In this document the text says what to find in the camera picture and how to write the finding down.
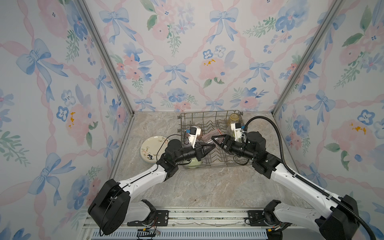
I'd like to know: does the cream flamingo plate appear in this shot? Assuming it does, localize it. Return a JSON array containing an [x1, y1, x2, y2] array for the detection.
[[140, 136, 169, 164]]

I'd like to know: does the thin black left cable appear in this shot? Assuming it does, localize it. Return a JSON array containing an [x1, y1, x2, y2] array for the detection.
[[155, 133, 193, 166]]

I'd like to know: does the black corrugated cable hose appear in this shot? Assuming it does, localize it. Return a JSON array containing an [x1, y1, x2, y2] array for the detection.
[[243, 115, 377, 240]]

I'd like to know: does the pink glass tumbler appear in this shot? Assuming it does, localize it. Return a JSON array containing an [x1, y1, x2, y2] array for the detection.
[[201, 129, 223, 144]]

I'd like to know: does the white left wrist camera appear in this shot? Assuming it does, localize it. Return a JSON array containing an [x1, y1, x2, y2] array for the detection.
[[186, 126, 202, 148]]

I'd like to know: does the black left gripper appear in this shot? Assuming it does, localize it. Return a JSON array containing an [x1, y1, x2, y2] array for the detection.
[[173, 142, 214, 166]]

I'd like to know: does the grey wire dish rack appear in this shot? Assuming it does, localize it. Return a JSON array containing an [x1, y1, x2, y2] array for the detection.
[[178, 110, 250, 170]]

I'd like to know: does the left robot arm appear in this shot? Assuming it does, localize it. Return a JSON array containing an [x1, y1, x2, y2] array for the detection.
[[88, 139, 216, 235]]

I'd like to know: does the aluminium right corner post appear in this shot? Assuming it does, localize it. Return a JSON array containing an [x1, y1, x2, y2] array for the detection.
[[271, 0, 345, 117]]

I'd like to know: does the aluminium corner post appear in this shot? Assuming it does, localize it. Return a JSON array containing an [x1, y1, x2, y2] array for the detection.
[[271, 0, 345, 117], [74, 0, 135, 117]]

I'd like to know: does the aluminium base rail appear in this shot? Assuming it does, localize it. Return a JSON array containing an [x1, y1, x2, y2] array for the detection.
[[78, 208, 323, 240]]

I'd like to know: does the amber glass tumbler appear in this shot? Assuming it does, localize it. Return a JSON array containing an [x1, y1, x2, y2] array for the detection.
[[227, 113, 241, 131]]

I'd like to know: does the green ceramic bowl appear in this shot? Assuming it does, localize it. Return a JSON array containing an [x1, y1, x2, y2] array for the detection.
[[182, 158, 202, 169]]

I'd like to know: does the aluminium left corner post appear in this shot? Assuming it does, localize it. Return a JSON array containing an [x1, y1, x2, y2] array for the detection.
[[74, 0, 135, 117]]

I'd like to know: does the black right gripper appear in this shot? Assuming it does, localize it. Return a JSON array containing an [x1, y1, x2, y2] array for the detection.
[[212, 136, 257, 164]]

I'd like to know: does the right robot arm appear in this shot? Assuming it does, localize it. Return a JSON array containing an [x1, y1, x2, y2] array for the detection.
[[211, 132, 360, 240]]

